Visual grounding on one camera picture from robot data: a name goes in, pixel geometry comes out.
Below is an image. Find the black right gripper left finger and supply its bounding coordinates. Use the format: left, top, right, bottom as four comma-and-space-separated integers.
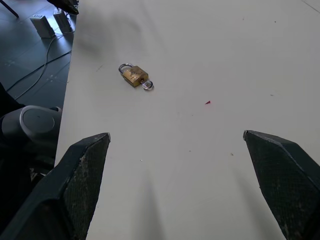
0, 132, 112, 240

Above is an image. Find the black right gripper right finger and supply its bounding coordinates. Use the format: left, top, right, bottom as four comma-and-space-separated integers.
242, 129, 320, 240

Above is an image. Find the grey robot body joint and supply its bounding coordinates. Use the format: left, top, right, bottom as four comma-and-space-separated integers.
0, 105, 63, 173

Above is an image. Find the brass padlock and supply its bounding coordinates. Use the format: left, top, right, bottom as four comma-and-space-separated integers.
118, 63, 149, 88

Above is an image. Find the white power adapter box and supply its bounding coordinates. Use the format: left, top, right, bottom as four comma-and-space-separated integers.
52, 7, 74, 34
29, 14, 56, 39

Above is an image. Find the black cable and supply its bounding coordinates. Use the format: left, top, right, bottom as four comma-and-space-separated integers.
5, 49, 73, 92

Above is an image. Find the white cable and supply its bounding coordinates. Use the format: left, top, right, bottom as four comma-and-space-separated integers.
14, 21, 76, 101

